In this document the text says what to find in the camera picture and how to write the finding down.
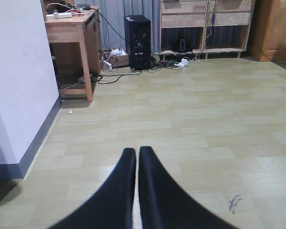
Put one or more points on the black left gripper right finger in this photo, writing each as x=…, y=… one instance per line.
x=164, y=204

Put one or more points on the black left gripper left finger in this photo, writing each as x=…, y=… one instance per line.
x=111, y=206

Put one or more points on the wooden desk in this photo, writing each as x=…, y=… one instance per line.
x=76, y=46

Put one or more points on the white power adapter on floor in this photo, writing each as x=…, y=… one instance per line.
x=183, y=63

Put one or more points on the cardboard box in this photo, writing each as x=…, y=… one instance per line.
x=119, y=58

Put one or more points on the black bag on shelf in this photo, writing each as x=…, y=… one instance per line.
x=181, y=45

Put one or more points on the black computer tower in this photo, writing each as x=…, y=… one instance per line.
x=138, y=41

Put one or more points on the wooden shelf unit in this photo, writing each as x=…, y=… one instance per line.
x=210, y=26

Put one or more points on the white power strip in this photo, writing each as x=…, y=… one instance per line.
x=57, y=15

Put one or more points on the wooden wardrobe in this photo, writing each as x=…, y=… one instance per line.
x=267, y=38

